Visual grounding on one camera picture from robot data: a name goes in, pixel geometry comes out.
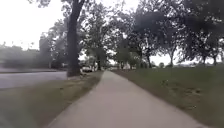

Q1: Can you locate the pale car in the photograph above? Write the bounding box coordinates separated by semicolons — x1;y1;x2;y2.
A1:
80;65;94;73

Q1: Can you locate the grey concrete pavement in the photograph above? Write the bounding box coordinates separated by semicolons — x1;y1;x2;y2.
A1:
44;69;208;128

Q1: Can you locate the large tree with dark trunk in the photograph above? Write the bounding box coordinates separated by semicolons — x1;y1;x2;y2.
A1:
28;0;101;78

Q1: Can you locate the row of trees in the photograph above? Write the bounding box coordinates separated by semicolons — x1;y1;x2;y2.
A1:
83;0;224;70

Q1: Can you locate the grass verge beside road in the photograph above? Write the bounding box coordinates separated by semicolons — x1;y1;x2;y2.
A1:
0;70;105;128

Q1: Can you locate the wide grass lawn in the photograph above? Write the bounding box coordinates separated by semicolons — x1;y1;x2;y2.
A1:
111;64;224;128

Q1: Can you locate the grey asphalt road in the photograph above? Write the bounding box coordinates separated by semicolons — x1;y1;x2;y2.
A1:
0;70;69;90

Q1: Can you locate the group of hazy trees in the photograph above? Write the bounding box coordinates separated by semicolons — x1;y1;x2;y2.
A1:
0;19;69;70

